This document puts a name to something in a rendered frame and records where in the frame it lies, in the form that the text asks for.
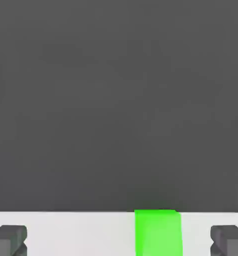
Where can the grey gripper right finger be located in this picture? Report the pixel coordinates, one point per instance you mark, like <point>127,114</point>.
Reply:
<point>231,240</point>

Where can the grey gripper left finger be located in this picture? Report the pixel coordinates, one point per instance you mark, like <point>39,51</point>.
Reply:
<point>6,240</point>

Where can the small green cube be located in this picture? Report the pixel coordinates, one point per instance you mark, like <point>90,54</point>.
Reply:
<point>157,234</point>

